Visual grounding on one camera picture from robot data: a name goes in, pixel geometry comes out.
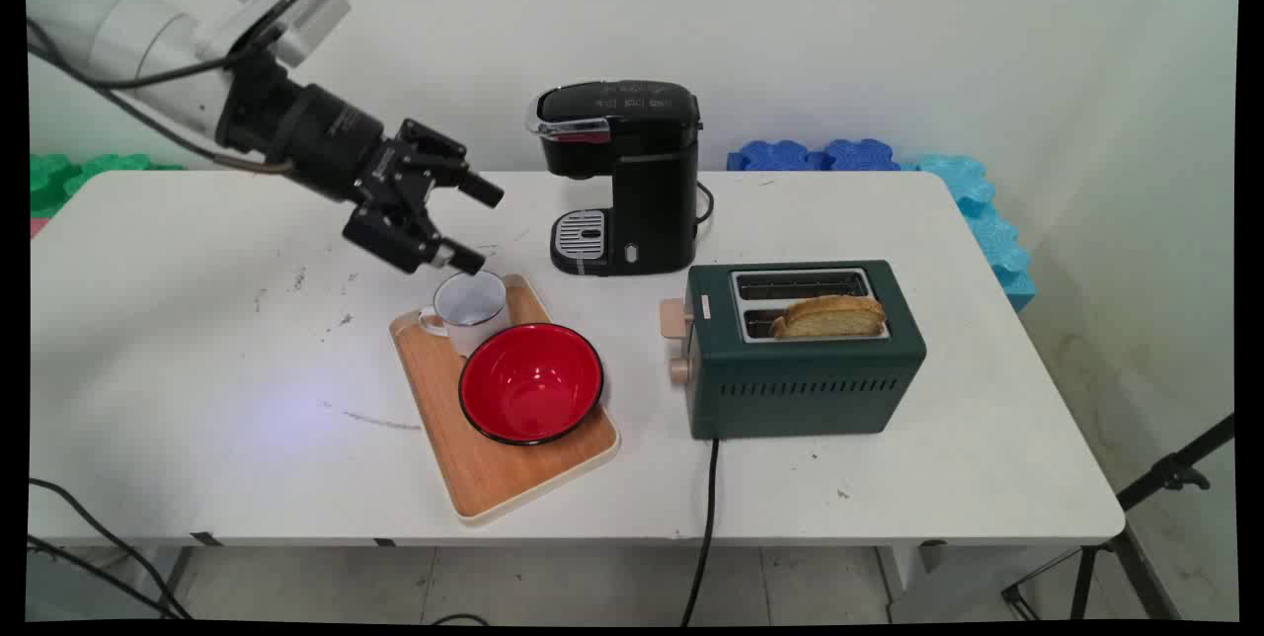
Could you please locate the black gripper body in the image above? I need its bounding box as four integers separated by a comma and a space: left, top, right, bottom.
214, 57, 437, 214

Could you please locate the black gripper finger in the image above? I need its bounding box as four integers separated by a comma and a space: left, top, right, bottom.
395, 119, 506, 210
342, 203, 488, 278

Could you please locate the beige toaster lever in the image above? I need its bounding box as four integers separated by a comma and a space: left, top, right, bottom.
659, 297, 696, 342

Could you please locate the white enamel mug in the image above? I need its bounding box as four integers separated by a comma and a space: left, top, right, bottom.
417, 270, 513, 359

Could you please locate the black coffee machine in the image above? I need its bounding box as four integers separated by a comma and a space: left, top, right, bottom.
525, 78, 705, 278

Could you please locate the red bowl black rim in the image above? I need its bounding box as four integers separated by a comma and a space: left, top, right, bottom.
457, 321, 606, 447

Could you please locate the wooden serving tray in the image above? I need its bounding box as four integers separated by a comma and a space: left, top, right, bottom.
387, 272, 622, 526

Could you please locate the green foam mat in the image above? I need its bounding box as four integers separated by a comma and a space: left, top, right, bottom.
29, 153, 186, 220

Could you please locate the dark blue foam mat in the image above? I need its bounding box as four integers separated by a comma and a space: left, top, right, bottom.
726, 137, 903, 174

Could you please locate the grey metal table leg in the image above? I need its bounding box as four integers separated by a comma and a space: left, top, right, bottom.
158, 545, 198, 617

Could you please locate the green two-slot toaster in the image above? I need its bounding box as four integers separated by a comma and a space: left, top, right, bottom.
683, 259, 928, 442

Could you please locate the toasted bread slice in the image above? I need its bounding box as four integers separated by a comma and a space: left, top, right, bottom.
769, 294, 888, 340

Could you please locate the light blue foam mat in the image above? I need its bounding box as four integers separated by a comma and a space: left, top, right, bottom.
897, 153, 1037, 314

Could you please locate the white table leg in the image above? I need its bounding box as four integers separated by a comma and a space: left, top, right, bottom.
874, 542, 949, 617

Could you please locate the black tripod stand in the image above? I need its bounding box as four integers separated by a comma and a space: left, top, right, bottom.
1000, 413, 1236, 623

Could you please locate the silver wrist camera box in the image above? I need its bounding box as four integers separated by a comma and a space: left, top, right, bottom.
237, 0, 353, 70

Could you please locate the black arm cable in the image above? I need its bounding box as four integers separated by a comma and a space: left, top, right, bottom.
94, 83, 295, 173
27, 17, 282, 90

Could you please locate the black floor cable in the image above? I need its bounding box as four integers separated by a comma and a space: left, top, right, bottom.
28, 534, 184, 621
28, 477, 196, 621

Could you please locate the black toaster power cable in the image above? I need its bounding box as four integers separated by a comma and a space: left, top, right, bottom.
678, 436, 721, 628

